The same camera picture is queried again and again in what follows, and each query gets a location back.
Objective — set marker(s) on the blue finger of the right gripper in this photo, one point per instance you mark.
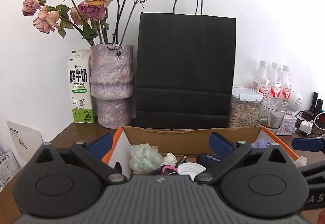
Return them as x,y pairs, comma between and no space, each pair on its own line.
308,144

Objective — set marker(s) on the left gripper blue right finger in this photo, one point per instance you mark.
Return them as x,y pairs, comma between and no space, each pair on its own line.
220,145

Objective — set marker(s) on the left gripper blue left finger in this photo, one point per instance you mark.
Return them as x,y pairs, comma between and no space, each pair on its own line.
99,147

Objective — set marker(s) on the white tissue paper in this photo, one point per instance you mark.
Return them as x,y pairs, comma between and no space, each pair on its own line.
301,161

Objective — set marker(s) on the wide white jar lid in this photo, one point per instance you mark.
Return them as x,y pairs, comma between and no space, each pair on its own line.
190,169

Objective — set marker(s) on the purple knitted cloth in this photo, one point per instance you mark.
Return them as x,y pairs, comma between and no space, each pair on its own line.
261,143

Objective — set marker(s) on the green item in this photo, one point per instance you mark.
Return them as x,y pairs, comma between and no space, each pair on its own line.
144,158

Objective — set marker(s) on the white tissue ball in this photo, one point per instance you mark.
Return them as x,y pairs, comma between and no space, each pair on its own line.
170,159

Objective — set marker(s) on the navy blue pouch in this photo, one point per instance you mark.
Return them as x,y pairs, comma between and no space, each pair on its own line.
207,160

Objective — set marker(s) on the person right hand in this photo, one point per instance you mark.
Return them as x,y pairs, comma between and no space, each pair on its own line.
321,217

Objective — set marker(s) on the white power adapter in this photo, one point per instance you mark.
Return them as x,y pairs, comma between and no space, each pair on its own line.
306,127

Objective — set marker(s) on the white floral tin box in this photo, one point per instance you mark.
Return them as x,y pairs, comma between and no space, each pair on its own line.
287,127

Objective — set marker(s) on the red cardboard box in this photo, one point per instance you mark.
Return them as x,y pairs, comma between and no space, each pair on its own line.
180,142

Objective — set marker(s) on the black charger stand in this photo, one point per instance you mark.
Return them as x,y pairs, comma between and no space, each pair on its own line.
316,104

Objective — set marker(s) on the white round speaker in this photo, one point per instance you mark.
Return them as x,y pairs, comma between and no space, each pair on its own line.
295,102

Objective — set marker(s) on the seed container white lid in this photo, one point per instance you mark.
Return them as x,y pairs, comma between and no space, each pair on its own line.
243,107

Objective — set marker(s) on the clear glass cup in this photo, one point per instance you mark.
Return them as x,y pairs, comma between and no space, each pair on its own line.
271,114

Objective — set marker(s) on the water bottle right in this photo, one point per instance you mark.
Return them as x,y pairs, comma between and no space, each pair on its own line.
286,83

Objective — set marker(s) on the water bottle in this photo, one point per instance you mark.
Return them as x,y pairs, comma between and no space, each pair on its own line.
286,83
275,80
261,80

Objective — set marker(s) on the water bottle middle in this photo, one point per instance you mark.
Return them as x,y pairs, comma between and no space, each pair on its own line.
275,80

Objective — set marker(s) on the white envelope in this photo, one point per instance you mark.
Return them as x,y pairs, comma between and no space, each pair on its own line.
26,140

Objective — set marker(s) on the water bottle left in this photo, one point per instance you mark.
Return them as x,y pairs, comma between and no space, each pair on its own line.
261,80

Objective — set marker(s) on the purple ceramic vase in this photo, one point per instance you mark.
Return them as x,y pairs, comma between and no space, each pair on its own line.
112,83

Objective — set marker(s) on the milk carton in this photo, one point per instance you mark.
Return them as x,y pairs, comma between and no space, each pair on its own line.
79,70

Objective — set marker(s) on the black paper bag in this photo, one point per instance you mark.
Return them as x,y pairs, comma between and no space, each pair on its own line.
185,70

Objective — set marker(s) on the dried pink roses bouquet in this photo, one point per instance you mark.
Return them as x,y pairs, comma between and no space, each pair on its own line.
89,18

